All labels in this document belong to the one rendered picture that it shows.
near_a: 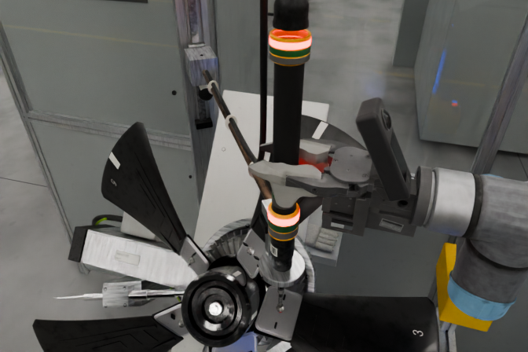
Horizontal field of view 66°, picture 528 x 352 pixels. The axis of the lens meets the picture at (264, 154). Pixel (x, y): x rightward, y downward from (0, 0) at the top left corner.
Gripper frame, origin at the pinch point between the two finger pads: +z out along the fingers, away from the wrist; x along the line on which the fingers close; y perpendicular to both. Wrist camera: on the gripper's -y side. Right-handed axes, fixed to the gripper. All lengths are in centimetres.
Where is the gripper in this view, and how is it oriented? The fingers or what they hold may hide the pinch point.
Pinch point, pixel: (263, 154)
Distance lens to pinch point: 51.4
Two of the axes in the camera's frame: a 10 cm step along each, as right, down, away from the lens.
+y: -0.1, 8.2, 5.7
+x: 2.9, -5.4, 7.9
